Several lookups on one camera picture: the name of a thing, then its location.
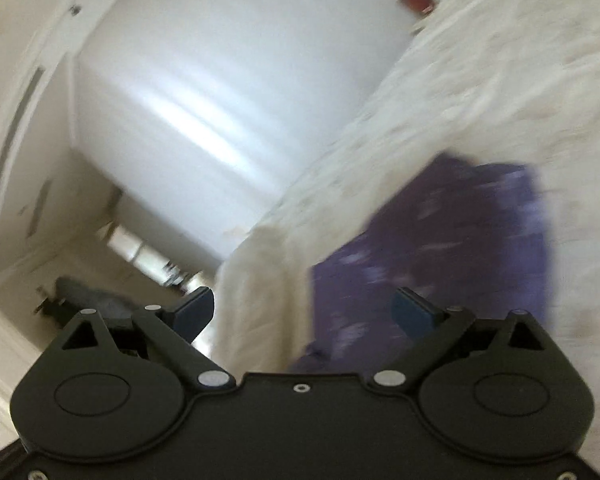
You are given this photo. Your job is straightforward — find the red book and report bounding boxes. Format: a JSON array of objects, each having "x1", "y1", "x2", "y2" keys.
[{"x1": 400, "y1": 0, "x2": 436, "y2": 15}]

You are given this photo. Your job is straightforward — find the purple patterned hooded jacket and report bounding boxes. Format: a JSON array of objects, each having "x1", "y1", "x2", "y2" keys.
[{"x1": 290, "y1": 154, "x2": 550, "y2": 376}]

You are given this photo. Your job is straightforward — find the cream bed comforter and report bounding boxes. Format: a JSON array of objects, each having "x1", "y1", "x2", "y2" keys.
[{"x1": 211, "y1": 0, "x2": 600, "y2": 471}]

